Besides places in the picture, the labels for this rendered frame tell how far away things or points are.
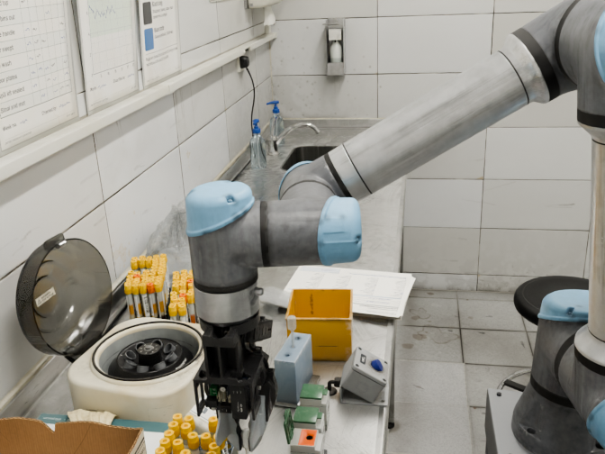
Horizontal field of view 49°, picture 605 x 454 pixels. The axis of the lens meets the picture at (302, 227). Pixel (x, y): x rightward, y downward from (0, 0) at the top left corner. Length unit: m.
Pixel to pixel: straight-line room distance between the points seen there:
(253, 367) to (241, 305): 0.09
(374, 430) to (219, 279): 0.56
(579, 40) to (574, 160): 2.68
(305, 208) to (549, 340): 0.43
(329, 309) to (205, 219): 0.79
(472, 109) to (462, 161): 2.53
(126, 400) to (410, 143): 0.64
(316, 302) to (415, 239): 2.07
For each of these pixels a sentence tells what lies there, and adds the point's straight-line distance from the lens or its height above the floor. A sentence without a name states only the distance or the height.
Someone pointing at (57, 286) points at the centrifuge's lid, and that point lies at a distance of 1.36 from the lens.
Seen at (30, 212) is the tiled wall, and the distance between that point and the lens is 1.36.
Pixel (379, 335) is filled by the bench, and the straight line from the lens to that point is 1.47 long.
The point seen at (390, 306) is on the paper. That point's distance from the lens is 1.55.
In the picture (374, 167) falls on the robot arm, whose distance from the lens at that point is 0.82.
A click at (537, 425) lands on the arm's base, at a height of 0.99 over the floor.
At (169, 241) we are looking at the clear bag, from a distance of 1.69.
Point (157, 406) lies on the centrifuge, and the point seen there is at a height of 0.97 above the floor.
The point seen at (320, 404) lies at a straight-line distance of 1.18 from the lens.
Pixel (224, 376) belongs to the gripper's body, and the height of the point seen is 1.20.
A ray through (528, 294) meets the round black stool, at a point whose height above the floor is 0.65.
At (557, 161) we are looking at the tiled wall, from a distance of 3.41.
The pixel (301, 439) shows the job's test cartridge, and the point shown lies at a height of 0.95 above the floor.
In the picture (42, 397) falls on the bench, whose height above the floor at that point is 0.88.
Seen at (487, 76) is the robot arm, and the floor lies 1.50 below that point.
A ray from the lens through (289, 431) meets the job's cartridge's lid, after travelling 1.07.
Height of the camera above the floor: 1.63
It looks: 21 degrees down
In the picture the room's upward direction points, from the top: 3 degrees counter-clockwise
